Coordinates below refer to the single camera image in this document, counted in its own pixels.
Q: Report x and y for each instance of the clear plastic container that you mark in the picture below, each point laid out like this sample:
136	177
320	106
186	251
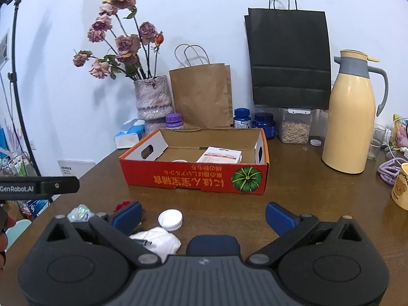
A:
318	124

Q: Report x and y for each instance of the black paper bag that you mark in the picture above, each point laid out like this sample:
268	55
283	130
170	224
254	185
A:
287	54

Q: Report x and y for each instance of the cream thermos jug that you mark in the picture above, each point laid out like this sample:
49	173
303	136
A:
349	118

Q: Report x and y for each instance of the white cloth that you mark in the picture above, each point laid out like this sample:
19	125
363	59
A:
162	242

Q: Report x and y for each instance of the clear seed container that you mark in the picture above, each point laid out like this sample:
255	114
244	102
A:
295	130

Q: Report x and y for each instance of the purple lid bottle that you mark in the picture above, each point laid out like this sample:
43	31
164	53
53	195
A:
173	119

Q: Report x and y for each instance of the red artificial rose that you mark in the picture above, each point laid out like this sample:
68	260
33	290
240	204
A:
122	205

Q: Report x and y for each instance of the pink marbled vase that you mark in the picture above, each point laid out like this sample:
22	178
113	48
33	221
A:
153	98

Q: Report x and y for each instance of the small white cap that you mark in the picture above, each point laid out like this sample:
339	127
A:
315	142

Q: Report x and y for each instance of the small white round object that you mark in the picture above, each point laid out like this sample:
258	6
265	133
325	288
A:
180	161

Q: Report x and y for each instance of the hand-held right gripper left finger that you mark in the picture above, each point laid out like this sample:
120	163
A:
127	215

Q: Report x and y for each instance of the iridescent plastic cup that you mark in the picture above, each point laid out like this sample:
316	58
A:
79	213

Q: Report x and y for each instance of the dark blue jar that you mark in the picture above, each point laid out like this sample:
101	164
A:
266	124

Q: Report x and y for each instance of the colourful snack packet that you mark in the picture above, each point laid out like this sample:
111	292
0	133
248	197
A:
401	134

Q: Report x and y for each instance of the blue white bag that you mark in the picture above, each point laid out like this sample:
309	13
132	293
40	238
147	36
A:
36	207

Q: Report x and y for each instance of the red cardboard box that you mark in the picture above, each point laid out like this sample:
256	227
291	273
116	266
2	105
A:
191	178

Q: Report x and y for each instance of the person's left hand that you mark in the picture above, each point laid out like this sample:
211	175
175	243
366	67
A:
3	242

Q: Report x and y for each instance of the white paper packet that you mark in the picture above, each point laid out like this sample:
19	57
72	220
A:
220	156

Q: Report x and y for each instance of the wall poster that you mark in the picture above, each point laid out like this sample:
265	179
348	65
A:
3	51

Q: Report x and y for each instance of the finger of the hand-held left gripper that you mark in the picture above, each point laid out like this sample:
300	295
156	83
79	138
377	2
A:
60	185

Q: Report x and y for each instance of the dried pink rose bouquet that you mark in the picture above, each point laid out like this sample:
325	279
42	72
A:
127	43

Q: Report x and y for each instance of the light green basin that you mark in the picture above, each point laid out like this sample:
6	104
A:
19	229

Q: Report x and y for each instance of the white bottle blue lid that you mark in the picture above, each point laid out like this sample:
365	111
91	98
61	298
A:
242	119

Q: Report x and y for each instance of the black light stand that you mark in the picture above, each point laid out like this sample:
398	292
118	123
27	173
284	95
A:
12	78

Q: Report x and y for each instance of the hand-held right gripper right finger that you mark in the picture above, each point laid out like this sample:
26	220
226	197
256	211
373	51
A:
280	218

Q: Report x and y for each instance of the clear drinking glass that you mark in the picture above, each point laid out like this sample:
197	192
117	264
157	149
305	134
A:
376	146

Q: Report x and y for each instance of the dark blue object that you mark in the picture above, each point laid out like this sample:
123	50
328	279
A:
212	245

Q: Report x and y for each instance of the blue tissue box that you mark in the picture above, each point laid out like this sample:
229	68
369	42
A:
127	137

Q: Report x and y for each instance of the yellow bear mug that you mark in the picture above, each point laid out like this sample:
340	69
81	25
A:
401	188

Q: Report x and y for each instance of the brown paper bag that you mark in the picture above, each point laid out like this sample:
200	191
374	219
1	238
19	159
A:
200	95

